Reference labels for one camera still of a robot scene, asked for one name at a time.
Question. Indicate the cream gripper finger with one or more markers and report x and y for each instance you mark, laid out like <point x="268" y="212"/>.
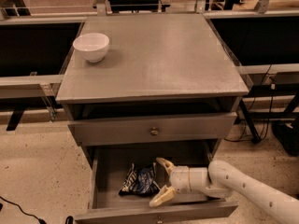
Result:
<point x="167" y="165"/>
<point x="164" y="195"/>

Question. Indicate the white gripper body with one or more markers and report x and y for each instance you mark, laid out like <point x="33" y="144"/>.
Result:
<point x="179" y="177"/>

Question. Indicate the blue chip bag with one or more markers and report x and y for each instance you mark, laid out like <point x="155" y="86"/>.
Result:
<point x="140" y="181"/>

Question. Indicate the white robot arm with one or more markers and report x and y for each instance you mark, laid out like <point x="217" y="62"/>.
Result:
<point x="219" y="180"/>

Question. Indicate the brass middle drawer knob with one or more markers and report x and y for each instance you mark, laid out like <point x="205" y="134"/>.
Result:
<point x="159" y="220"/>

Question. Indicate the brass drawer knob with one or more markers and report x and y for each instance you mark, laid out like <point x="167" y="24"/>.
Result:
<point x="159" y="220"/>
<point x="154" y="131"/>

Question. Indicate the brass top drawer knob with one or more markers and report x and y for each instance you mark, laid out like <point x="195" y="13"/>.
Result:
<point x="154" y="131"/>

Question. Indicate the grey open middle drawer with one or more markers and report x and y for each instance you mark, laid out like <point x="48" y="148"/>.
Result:
<point x="111" y="164"/>

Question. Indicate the grey wooden drawer cabinet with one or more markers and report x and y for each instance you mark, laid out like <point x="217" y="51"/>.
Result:
<point x="156" y="65"/>

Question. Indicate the black table leg right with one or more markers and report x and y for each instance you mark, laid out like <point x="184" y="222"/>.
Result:
<point x="255" y="137"/>

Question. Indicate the black table leg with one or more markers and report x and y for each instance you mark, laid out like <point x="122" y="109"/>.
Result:
<point x="15" y="119"/>
<point x="255" y="137"/>

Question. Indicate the white ceramic bowl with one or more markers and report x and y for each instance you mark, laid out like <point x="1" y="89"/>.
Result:
<point x="92" y="47"/>

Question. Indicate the black table leg left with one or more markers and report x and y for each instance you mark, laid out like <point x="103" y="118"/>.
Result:
<point x="15" y="119"/>

